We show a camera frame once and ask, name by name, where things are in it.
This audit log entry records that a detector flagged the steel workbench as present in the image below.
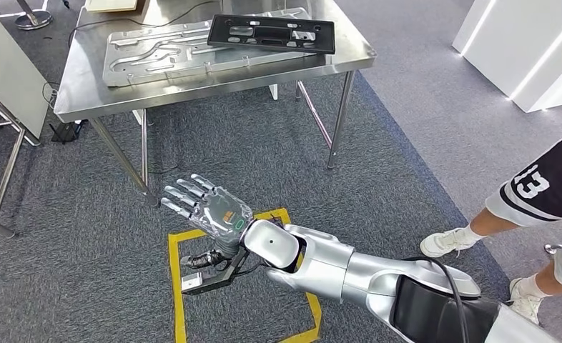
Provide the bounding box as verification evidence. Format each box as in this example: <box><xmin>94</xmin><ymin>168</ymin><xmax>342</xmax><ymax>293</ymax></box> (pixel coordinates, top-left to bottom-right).
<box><xmin>53</xmin><ymin>0</ymin><xmax>378</xmax><ymax>209</ymax></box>

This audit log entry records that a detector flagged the person's foot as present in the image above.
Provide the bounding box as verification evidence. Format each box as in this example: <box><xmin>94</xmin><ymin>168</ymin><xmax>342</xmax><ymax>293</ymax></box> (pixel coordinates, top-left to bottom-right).
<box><xmin>419</xmin><ymin>226</ymin><xmax>488</xmax><ymax>259</ymax></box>
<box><xmin>507</xmin><ymin>274</ymin><xmax>554</xmax><ymax>327</ymax></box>

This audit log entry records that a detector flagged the small black device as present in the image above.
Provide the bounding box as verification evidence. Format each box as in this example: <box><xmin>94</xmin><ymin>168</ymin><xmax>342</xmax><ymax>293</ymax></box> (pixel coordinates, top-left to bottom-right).
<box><xmin>49</xmin><ymin>120</ymin><xmax>89</xmax><ymax>144</ymax></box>

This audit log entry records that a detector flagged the white board panel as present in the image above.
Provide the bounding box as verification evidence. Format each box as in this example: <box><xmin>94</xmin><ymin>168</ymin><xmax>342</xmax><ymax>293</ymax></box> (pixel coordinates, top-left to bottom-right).
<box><xmin>0</xmin><ymin>0</ymin><xmax>50</xmax><ymax>141</ymax></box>

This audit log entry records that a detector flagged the steel frame table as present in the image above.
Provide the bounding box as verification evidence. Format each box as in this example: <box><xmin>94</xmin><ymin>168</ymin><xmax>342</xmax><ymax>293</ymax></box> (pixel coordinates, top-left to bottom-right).
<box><xmin>0</xmin><ymin>78</ymin><xmax>43</xmax><ymax>239</ymax></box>

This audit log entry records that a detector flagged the chrome round stand base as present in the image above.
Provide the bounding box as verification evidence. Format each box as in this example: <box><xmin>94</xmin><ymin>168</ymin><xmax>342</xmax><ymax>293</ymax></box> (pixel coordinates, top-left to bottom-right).
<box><xmin>14</xmin><ymin>0</ymin><xmax>54</xmax><ymax>31</ymax></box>

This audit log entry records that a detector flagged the black plastic panel part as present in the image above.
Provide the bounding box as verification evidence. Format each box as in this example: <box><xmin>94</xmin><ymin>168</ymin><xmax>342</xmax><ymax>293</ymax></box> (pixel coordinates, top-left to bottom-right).
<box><xmin>207</xmin><ymin>13</ymin><xmax>336</xmax><ymax>55</ymax></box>

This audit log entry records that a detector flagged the white cabinet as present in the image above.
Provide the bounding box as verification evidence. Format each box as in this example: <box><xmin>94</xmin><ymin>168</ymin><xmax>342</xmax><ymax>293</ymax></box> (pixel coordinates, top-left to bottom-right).
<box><xmin>451</xmin><ymin>0</ymin><xmax>562</xmax><ymax>114</ymax></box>

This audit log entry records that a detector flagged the grey stamped metal part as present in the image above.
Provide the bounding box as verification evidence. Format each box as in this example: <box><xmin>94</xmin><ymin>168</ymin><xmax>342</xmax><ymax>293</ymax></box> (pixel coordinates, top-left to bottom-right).
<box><xmin>102</xmin><ymin>6</ymin><xmax>312</xmax><ymax>89</ymax></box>

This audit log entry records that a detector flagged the person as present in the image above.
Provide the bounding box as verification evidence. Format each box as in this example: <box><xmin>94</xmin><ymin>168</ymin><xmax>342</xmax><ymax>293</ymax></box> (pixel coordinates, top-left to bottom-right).
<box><xmin>419</xmin><ymin>111</ymin><xmax>562</xmax><ymax>327</ymax></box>

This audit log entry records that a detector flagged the thin black cable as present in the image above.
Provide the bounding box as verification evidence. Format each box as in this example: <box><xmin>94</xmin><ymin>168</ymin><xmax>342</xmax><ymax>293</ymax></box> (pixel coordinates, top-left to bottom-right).
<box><xmin>41</xmin><ymin>0</ymin><xmax>220</xmax><ymax>110</ymax></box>

